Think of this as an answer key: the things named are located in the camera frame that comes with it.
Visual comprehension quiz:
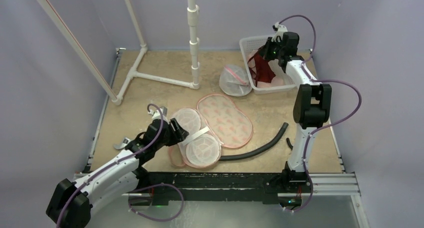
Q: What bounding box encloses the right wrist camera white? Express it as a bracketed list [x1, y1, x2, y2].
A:
[272, 22, 288, 42]

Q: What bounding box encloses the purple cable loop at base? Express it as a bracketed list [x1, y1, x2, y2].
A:
[127, 183, 185, 223]

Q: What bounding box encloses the floral mesh laundry bag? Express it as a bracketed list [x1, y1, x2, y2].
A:
[168, 94, 254, 169]

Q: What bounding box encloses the white plastic basket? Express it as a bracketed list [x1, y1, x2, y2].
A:
[239, 35, 296, 95]

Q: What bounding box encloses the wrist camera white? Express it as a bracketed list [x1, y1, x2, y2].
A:
[148, 106, 169, 122]
[272, 22, 288, 42]

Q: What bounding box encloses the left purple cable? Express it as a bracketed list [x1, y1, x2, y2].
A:
[59, 103, 166, 228]

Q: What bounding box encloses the white pvc pipe rack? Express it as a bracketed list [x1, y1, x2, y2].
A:
[36, 0, 200, 105]

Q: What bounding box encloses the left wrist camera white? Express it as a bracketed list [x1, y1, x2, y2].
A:
[148, 106, 169, 122]

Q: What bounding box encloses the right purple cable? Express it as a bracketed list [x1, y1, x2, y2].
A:
[278, 14, 363, 214]

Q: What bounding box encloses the white mesh laundry bag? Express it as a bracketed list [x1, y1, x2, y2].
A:
[219, 64, 252, 97]

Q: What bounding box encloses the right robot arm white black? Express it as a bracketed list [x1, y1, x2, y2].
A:
[259, 31, 332, 192]

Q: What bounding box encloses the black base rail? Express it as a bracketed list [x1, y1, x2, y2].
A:
[115, 171, 314, 206]

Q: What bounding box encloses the pink bra in basket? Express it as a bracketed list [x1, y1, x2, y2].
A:
[247, 49, 286, 89]

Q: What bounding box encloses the black corrugated hose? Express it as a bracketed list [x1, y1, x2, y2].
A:
[218, 122, 290, 162]

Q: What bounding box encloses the dark red bra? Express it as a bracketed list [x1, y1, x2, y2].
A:
[247, 46, 277, 87]

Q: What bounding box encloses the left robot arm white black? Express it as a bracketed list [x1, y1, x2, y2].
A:
[45, 119, 189, 228]

